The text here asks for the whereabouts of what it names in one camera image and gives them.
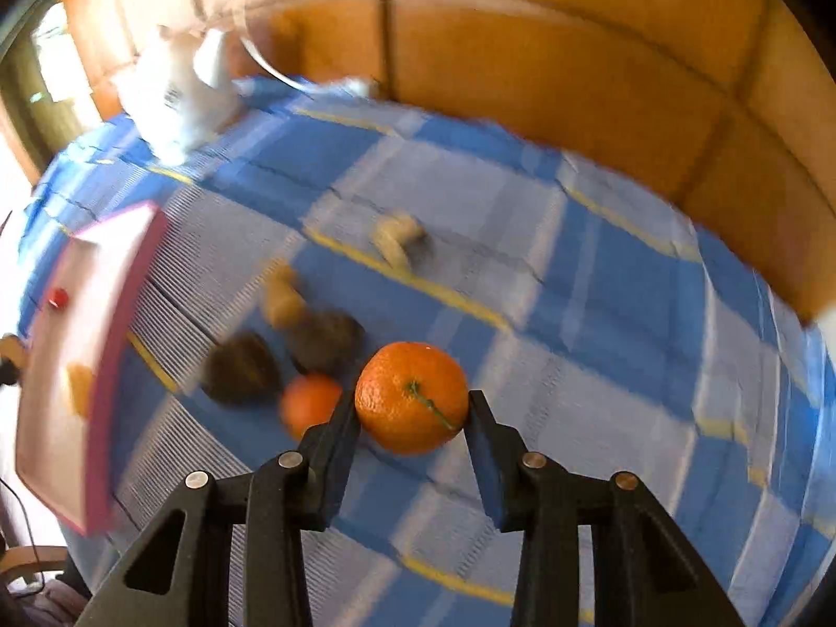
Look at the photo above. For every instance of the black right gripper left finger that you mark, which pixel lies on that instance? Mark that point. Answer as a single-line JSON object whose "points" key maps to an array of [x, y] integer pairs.
{"points": [[177, 571]]}

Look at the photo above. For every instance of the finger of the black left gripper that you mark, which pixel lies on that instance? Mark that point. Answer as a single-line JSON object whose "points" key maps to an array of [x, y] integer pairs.
{"points": [[13, 360]]}

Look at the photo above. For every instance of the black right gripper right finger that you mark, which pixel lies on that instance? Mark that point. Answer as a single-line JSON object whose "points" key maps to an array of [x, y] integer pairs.
{"points": [[646, 572]]}

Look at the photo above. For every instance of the yellow fruit piece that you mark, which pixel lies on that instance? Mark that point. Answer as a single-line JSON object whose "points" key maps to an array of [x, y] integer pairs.
{"points": [[80, 380]]}

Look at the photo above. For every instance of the small red tomato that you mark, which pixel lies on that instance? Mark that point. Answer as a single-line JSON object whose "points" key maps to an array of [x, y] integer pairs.
{"points": [[58, 298]]}

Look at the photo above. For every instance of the orange tangerine with stem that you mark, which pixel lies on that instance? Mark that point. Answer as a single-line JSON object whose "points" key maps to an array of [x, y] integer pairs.
{"points": [[411, 398]]}

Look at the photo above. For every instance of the dark brown passion fruit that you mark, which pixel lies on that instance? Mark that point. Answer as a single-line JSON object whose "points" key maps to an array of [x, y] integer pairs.
{"points": [[325, 342]]}

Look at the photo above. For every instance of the white pink-rimmed tray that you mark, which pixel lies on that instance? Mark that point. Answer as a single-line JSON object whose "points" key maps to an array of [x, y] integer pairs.
{"points": [[60, 457]]}

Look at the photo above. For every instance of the blue plaid tablecloth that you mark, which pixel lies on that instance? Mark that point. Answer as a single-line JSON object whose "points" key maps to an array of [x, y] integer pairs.
{"points": [[611, 331]]}

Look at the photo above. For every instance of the wooden door with glass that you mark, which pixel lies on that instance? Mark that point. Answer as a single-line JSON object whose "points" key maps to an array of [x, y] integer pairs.
{"points": [[43, 126]]}

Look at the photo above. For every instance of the white ceramic electric kettle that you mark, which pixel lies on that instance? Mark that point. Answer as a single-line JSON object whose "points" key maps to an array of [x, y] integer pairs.
{"points": [[179, 93]]}

